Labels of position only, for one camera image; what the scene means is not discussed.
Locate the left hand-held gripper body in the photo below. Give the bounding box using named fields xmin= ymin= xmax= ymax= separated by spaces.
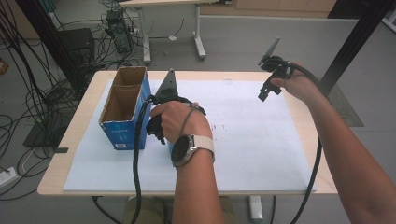
xmin=146 ymin=68 xmax=207 ymax=116

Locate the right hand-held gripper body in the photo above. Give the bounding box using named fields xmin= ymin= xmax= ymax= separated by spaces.
xmin=257 ymin=37 xmax=295 ymax=81

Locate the blue cardboard box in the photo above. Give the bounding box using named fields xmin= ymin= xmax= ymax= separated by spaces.
xmin=98 ymin=65 xmax=153 ymax=151

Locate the person's left hand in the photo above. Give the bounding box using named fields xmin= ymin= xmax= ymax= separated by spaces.
xmin=149 ymin=100 xmax=214 ymax=145

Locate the person's right hand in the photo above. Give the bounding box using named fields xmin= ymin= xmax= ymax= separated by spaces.
xmin=270 ymin=61 xmax=322 ymax=104

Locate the wristwatch with cream band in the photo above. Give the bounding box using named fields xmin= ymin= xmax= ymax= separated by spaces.
xmin=170 ymin=133 xmax=216 ymax=169

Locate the white table mat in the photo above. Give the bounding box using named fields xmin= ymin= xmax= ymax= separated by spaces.
xmin=63 ymin=78 xmax=318 ymax=192

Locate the white desk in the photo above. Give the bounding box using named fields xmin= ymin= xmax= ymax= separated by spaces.
xmin=119 ymin=0 xmax=232 ymax=64

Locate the grey computer tower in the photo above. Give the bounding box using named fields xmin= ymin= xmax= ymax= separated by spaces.
xmin=106 ymin=8 xmax=135 ymax=54

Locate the wooden table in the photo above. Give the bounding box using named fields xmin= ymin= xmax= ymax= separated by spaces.
xmin=36 ymin=70 xmax=339 ymax=224

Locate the black box case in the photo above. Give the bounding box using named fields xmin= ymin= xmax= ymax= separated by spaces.
xmin=58 ymin=27 xmax=96 ymax=64

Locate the white power strip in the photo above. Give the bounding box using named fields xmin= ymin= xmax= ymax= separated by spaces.
xmin=0 ymin=166 xmax=19 ymax=189

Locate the grey wrist strap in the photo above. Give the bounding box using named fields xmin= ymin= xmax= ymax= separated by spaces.
xmin=179 ymin=104 xmax=200 ymax=138

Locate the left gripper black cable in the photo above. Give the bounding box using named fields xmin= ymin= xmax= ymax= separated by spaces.
xmin=130 ymin=94 xmax=154 ymax=224

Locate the black metal post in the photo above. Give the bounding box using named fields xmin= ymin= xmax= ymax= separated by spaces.
xmin=318 ymin=0 xmax=396 ymax=98
xmin=14 ymin=0 xmax=87 ymax=92

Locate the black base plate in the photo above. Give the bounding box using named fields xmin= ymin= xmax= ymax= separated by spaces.
xmin=22 ymin=106 xmax=74 ymax=149

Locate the bundle of black cables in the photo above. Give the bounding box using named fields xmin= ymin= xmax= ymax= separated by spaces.
xmin=0 ymin=0 xmax=108 ymax=202

